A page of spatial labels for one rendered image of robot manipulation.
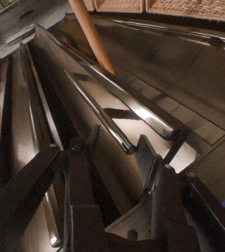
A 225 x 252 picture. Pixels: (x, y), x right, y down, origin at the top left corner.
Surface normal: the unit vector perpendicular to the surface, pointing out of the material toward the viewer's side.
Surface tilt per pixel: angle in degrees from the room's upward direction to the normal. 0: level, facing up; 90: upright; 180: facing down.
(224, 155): 90
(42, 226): 70
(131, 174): 46
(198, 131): 90
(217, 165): 90
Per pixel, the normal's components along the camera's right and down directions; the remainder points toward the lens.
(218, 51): -0.62, -0.36
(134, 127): -0.83, -0.04
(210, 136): -0.37, -0.60
